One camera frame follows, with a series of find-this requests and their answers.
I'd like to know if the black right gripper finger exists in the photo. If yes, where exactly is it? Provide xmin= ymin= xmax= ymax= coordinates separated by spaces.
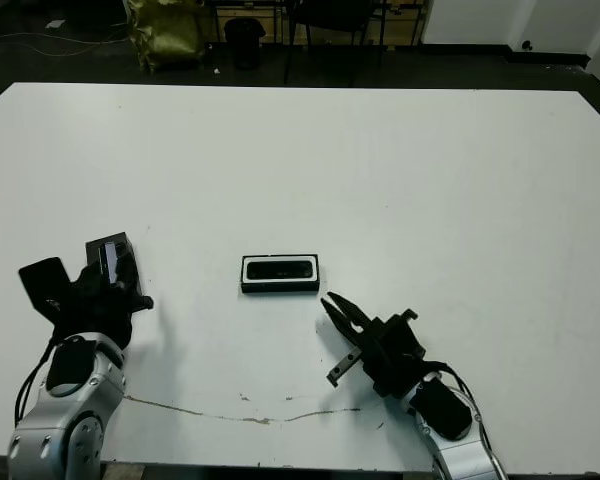
xmin=320 ymin=298 xmax=364 ymax=351
xmin=328 ymin=291 xmax=379 ymax=334

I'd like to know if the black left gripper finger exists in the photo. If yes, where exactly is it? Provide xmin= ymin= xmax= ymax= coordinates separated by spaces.
xmin=110 ymin=279 xmax=134 ymax=304
xmin=77 ymin=264 xmax=112 ymax=301

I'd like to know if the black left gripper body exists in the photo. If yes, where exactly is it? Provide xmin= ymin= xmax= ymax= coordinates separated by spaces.
xmin=49 ymin=282 xmax=155 ymax=351

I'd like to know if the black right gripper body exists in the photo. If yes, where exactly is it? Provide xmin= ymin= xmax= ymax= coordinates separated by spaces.
xmin=326 ymin=309 xmax=434 ymax=399

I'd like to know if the black box lid with print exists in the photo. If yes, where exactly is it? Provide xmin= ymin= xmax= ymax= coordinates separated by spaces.
xmin=84 ymin=230 xmax=146 ymax=311

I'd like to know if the black slim camera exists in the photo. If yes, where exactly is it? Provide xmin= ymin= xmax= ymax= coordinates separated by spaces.
xmin=245 ymin=259 xmax=315 ymax=281

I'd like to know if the black box with white insert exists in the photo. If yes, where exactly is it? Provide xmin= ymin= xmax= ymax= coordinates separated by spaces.
xmin=239 ymin=253 xmax=323 ymax=296

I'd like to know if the yellow-green bag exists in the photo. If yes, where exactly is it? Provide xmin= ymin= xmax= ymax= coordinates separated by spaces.
xmin=127 ymin=0 xmax=209 ymax=74

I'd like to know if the black waste bin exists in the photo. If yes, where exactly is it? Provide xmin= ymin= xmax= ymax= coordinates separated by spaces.
xmin=223 ymin=18 xmax=267 ymax=70

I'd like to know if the black chair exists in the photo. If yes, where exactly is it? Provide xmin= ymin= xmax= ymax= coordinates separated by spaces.
xmin=284 ymin=0 xmax=386 ymax=89

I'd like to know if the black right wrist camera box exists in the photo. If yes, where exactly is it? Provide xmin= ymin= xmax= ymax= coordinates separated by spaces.
xmin=387 ymin=322 xmax=428 ymax=362

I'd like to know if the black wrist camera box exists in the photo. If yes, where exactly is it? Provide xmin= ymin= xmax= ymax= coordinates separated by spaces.
xmin=18 ymin=257 xmax=74 ymax=321
xmin=387 ymin=322 xmax=428 ymax=362

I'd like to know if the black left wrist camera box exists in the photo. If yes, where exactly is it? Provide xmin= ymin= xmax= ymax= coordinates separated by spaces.
xmin=18 ymin=257 xmax=74 ymax=321

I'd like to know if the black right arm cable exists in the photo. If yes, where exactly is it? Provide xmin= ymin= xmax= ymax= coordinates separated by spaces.
xmin=422 ymin=358 xmax=499 ymax=469

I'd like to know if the white floor cable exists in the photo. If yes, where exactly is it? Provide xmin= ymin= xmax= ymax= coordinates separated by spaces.
xmin=0 ymin=29 xmax=131 ymax=59

